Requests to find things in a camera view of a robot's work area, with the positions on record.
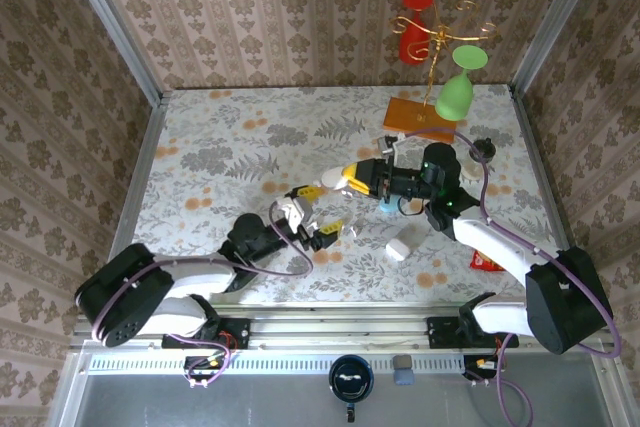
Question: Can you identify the square white earbud case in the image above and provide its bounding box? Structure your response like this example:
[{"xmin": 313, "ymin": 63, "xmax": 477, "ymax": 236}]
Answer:
[{"xmin": 384, "ymin": 237, "xmax": 412, "ymax": 263}]

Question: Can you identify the small black-lidded jar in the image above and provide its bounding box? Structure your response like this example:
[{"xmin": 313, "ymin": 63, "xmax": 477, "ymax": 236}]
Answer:
[{"xmin": 460, "ymin": 137, "xmax": 497, "ymax": 182}]

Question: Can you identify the gold glass rack stand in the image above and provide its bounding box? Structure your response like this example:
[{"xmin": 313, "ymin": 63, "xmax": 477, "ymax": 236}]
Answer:
[{"xmin": 381, "ymin": 0, "xmax": 501, "ymax": 144}]

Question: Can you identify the green plastic wine glass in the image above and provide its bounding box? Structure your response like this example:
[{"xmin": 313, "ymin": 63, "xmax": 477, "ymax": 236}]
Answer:
[{"xmin": 433, "ymin": 44, "xmax": 489, "ymax": 122}]

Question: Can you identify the red snack packet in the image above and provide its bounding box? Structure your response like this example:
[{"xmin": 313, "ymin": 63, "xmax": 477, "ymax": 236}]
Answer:
[{"xmin": 468, "ymin": 249, "xmax": 506, "ymax": 272}]

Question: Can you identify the red plastic wine glass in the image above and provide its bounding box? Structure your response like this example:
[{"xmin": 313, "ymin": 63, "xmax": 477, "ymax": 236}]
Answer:
[{"xmin": 398, "ymin": 0, "xmax": 435, "ymax": 66}]

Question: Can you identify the black mug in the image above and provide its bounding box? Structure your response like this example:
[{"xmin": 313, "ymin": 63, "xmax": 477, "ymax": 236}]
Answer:
[{"xmin": 328, "ymin": 354, "xmax": 375, "ymax": 423}]

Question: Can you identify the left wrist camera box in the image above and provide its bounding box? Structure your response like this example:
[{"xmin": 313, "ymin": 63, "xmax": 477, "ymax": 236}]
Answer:
[{"xmin": 274, "ymin": 196, "xmax": 314, "ymax": 233}]

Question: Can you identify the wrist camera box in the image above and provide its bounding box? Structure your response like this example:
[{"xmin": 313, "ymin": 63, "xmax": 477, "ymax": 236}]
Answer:
[
  {"xmin": 274, "ymin": 196, "xmax": 314, "ymax": 233},
  {"xmin": 378, "ymin": 132, "xmax": 407, "ymax": 156}
]

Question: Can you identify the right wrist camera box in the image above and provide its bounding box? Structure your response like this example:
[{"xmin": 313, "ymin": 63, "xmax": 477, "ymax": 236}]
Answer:
[{"xmin": 378, "ymin": 132, "xmax": 407, "ymax": 156}]

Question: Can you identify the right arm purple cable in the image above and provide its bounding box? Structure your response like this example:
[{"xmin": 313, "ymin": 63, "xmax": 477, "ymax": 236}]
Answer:
[{"xmin": 392, "ymin": 127, "xmax": 624, "ymax": 427}]

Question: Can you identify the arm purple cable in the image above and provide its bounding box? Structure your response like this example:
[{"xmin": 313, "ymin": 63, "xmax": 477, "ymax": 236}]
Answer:
[
  {"xmin": 392, "ymin": 127, "xmax": 624, "ymax": 427},
  {"xmin": 74, "ymin": 200, "xmax": 315, "ymax": 388}
]

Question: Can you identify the short black cable loop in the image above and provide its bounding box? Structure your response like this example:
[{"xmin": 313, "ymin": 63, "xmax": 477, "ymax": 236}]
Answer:
[{"xmin": 397, "ymin": 196, "xmax": 427, "ymax": 217}]

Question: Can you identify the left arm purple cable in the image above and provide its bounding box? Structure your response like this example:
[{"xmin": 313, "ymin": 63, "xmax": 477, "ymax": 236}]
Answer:
[{"xmin": 74, "ymin": 200, "xmax": 315, "ymax": 388}]

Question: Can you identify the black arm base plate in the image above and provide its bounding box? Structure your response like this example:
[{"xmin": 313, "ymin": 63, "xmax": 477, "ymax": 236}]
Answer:
[
  {"xmin": 426, "ymin": 315, "xmax": 520, "ymax": 350},
  {"xmin": 162, "ymin": 318, "xmax": 251, "ymax": 351}
]

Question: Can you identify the aluminium side rail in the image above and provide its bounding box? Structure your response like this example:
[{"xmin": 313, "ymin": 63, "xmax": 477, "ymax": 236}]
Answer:
[
  {"xmin": 92, "ymin": 91, "xmax": 169, "ymax": 316},
  {"xmin": 508, "ymin": 84, "xmax": 601, "ymax": 313}
]

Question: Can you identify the aluminium front rail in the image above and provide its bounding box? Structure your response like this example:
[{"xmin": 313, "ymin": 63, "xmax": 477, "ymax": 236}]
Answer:
[{"xmin": 69, "ymin": 304, "xmax": 619, "ymax": 353}]

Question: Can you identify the slotted white cable duct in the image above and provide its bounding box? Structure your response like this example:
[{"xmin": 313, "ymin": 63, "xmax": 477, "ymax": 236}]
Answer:
[{"xmin": 87, "ymin": 352, "xmax": 466, "ymax": 373}]

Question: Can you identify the black wired connector box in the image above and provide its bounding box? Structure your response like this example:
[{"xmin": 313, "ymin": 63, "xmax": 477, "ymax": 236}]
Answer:
[
  {"xmin": 184, "ymin": 354, "xmax": 226, "ymax": 374},
  {"xmin": 463, "ymin": 354, "xmax": 501, "ymax": 378}
]

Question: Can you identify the aluminium frame post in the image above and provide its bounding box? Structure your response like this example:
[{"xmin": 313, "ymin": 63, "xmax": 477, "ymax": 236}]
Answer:
[
  {"xmin": 55, "ymin": 0, "xmax": 166, "ymax": 107},
  {"xmin": 510, "ymin": 0, "xmax": 609, "ymax": 98}
]

